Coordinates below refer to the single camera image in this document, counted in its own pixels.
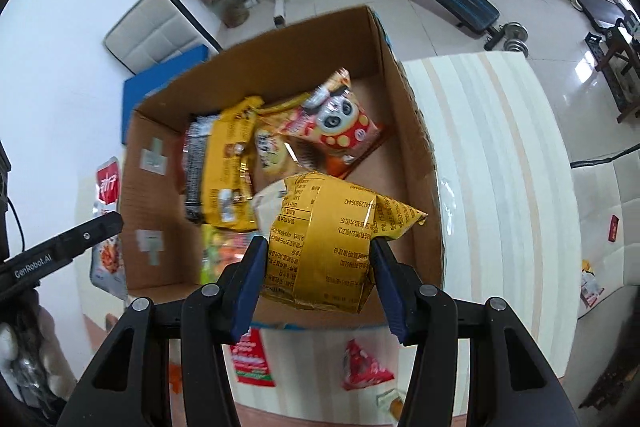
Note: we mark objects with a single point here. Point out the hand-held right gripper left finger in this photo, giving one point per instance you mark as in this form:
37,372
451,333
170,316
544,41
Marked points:
247,297

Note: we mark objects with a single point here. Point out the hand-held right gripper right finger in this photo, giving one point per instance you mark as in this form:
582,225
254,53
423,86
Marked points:
392,302

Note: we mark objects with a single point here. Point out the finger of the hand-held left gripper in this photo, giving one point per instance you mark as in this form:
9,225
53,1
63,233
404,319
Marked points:
95,232

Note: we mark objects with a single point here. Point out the colourful candy packet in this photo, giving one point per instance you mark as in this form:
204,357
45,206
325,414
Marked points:
225,257

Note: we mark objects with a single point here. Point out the small yellow snack packet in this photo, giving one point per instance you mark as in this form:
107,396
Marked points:
325,247

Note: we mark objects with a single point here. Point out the large yellow black snack packet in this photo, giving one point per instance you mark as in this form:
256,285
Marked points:
230,157

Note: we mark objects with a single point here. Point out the yellow cartoon snack bag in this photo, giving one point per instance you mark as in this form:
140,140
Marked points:
272,154

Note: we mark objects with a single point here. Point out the cardboard box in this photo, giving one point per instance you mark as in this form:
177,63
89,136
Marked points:
400,132

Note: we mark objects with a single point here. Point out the orange panda snack packet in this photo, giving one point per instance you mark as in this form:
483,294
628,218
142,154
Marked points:
340,127

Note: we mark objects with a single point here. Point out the person's left forearm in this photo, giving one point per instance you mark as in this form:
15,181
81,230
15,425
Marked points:
52,352

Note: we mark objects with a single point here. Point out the red white clear snack packet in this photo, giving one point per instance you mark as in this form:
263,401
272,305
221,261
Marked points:
107,217

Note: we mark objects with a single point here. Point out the red flat snack packet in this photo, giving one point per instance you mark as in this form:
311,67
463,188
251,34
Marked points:
252,357

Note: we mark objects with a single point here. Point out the red triangular snack packet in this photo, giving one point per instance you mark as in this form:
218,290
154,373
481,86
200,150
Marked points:
365,364

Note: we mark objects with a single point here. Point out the clear packet with brown snack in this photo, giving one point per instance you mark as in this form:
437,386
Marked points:
392,404

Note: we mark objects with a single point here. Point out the striped table mat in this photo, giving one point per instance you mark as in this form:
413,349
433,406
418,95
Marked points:
500,207

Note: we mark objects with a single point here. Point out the blue foam mat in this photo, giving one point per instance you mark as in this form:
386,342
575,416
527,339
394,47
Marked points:
150,77

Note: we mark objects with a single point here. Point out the white padded chair back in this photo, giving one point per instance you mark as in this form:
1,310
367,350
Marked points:
150,27

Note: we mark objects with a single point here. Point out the small red packet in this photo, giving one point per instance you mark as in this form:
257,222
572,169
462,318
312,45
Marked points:
614,229

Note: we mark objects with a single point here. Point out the white quilted swivel chair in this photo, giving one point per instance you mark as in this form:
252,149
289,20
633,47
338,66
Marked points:
610,187

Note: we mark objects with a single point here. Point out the clear water jug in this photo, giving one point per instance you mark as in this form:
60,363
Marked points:
240,4

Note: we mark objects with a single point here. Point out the chrome dumbbell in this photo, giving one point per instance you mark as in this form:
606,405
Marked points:
510,38

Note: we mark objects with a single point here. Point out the dark wooden chair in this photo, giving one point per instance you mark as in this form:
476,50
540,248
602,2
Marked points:
625,72

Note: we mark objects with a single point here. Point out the small dark stool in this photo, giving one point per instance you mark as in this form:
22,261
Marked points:
596,44

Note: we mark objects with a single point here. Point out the black treadmill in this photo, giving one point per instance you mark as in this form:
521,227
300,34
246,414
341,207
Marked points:
602,7

